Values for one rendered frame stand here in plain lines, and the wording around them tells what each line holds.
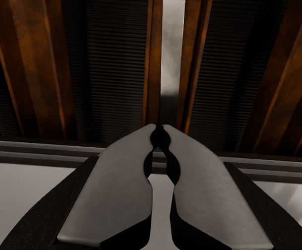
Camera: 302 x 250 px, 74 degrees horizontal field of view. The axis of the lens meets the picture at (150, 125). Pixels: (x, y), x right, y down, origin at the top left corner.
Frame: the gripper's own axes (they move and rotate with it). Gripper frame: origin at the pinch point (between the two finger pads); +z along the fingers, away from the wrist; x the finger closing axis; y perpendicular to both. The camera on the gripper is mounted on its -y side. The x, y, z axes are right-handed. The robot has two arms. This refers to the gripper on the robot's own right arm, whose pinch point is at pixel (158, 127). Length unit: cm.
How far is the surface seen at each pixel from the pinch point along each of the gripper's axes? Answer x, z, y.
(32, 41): -19.7, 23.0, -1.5
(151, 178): 0.1, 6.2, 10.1
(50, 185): -11.9, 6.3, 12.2
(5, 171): -16.7, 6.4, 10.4
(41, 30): -17.9, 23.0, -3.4
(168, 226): 2.8, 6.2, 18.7
